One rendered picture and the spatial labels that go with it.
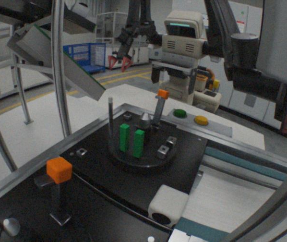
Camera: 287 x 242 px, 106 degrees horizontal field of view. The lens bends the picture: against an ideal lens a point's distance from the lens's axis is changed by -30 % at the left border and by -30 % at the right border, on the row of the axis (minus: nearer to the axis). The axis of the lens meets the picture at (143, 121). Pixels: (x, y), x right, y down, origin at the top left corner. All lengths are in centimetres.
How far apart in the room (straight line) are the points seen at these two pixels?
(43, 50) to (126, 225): 36
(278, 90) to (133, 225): 32
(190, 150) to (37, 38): 40
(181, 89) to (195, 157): 73
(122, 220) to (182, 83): 93
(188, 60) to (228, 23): 55
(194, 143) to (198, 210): 15
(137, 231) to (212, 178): 22
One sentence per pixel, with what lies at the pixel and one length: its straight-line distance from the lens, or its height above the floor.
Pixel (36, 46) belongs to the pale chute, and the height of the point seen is 117.
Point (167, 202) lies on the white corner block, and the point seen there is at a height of 99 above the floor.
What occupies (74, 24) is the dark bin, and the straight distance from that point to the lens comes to 40.
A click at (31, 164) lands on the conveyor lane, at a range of 34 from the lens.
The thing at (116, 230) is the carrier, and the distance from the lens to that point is 22.
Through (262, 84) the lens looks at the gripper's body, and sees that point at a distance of 32.
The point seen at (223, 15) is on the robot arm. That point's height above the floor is 128.
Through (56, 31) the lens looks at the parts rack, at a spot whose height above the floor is 119.
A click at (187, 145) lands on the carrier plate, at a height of 97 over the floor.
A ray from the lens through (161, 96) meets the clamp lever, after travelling 32.
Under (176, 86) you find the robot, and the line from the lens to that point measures 104.
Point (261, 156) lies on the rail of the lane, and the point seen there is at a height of 96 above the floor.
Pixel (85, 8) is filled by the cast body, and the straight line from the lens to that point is 45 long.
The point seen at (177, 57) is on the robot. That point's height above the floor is 108.
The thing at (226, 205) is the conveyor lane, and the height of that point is 92.
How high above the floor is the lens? 117
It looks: 30 degrees down
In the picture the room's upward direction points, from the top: 6 degrees clockwise
